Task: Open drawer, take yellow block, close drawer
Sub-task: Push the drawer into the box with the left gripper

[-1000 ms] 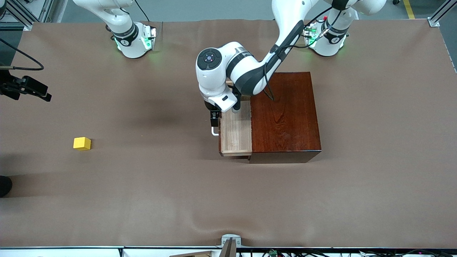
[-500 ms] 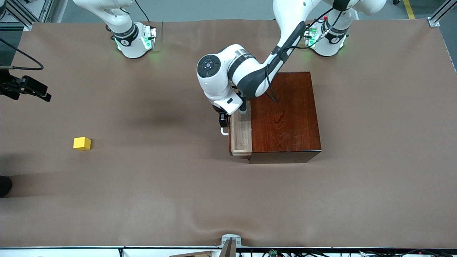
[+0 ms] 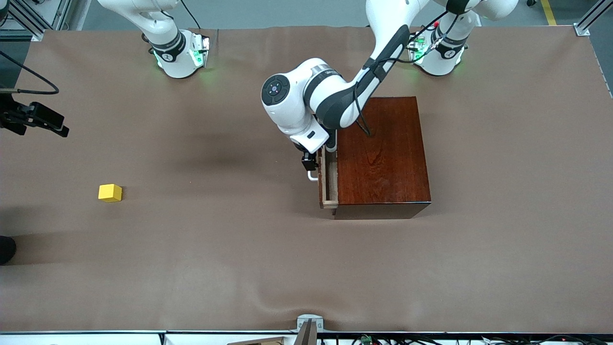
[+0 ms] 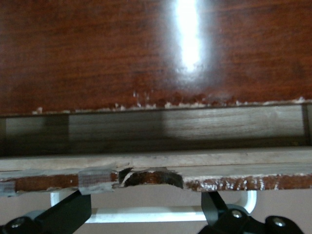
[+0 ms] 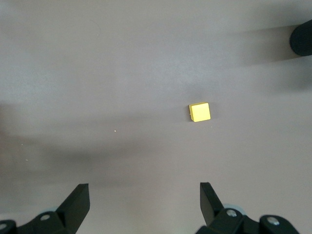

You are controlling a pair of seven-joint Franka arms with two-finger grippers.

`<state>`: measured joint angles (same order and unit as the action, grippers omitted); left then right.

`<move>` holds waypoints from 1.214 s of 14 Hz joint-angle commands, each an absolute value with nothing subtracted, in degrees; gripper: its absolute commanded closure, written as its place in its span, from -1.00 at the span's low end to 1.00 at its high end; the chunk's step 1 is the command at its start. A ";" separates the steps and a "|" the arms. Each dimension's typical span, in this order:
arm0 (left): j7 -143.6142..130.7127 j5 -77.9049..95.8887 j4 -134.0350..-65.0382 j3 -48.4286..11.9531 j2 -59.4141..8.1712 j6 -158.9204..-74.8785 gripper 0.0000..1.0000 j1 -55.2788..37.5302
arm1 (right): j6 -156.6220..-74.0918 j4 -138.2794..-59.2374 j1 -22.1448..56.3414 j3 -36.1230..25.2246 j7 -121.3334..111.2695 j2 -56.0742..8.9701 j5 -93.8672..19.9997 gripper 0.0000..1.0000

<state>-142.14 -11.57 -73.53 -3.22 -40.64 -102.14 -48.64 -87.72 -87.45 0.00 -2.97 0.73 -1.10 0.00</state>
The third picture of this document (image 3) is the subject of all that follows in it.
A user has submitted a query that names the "black round object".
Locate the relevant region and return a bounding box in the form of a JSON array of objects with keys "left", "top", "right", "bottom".
[{"left": 0, "top": 236, "right": 17, "bottom": 265}]

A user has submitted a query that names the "wooden drawer with white handle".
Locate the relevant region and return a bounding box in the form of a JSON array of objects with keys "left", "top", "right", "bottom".
[{"left": 307, "top": 144, "right": 339, "bottom": 209}]

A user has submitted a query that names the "grey metal bracket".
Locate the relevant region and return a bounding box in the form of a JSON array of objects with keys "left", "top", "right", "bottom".
[{"left": 296, "top": 314, "right": 325, "bottom": 345}]

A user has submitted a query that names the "brown table mat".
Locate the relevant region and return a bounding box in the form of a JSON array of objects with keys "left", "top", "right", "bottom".
[{"left": 0, "top": 25, "right": 613, "bottom": 334}]

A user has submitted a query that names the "dark red wooden cabinet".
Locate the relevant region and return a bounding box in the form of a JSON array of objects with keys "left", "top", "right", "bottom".
[{"left": 332, "top": 96, "right": 432, "bottom": 220}]

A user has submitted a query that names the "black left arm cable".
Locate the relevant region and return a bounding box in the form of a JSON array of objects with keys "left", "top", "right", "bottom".
[{"left": 352, "top": 14, "right": 443, "bottom": 138}]

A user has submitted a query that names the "white table edge rail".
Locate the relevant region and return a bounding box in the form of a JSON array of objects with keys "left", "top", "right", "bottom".
[{"left": 0, "top": 330, "right": 613, "bottom": 345}]

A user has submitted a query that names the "light wooden board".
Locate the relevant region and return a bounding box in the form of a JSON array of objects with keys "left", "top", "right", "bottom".
[{"left": 227, "top": 337, "right": 288, "bottom": 345}]

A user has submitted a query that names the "yellow block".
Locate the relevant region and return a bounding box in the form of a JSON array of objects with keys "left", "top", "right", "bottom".
[{"left": 98, "top": 184, "right": 123, "bottom": 203}]

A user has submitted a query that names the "aluminium frame profile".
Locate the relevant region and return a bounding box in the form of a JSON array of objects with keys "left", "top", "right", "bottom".
[
  {"left": 0, "top": 0, "right": 79, "bottom": 42},
  {"left": 574, "top": 0, "right": 613, "bottom": 37}
]

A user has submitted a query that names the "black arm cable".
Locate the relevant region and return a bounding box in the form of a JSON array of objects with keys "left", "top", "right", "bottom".
[
  {"left": 352, "top": 14, "right": 443, "bottom": 138},
  {"left": 0, "top": 50, "right": 60, "bottom": 95}
]

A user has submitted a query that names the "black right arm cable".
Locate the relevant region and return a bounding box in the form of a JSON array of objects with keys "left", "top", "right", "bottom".
[{"left": 0, "top": 50, "right": 60, "bottom": 95}]

